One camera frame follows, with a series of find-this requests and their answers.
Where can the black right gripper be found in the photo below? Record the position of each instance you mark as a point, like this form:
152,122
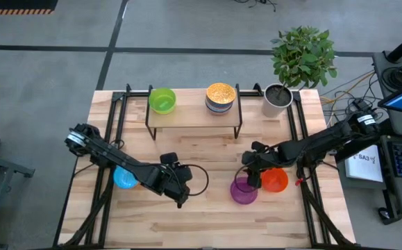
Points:
261,159

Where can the black aluminium table frame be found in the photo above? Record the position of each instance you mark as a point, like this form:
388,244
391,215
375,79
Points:
310,215

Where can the orange patterned ceramic bowl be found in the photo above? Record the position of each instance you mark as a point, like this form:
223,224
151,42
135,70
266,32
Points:
220,92

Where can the purple plastic bowl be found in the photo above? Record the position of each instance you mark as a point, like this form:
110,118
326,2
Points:
242,198

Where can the black yellow hazard mat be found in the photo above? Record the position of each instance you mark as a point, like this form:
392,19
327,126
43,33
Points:
16,5

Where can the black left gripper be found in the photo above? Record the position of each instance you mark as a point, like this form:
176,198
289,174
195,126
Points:
173,182

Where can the teal patterned ceramic bowl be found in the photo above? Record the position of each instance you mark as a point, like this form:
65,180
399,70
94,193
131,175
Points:
219,109

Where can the green plastic bowl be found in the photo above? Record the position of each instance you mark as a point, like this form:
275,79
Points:
162,100

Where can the green leafy potted plant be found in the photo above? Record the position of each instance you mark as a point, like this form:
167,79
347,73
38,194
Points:
303,55

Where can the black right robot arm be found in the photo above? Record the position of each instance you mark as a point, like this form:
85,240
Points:
318,142

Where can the light blue plastic bowl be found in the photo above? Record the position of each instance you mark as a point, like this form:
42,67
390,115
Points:
124,178

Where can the white plant pot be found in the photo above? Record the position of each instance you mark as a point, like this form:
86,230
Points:
273,106

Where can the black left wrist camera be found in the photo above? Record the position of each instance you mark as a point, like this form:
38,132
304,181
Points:
169,159

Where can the wooden shelf with black legs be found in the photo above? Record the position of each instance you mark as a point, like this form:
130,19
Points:
193,118

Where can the white paper sheet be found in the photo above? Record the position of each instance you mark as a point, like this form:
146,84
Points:
364,168

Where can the dark blue patterned ceramic bowl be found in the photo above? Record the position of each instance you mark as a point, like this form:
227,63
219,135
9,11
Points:
219,105

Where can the grey computer desk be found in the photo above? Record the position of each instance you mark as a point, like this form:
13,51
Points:
400,198

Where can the orange plastic bowl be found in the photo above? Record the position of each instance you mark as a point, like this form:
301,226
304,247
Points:
275,180

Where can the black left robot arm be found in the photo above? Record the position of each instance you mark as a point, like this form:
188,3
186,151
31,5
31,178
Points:
117,158

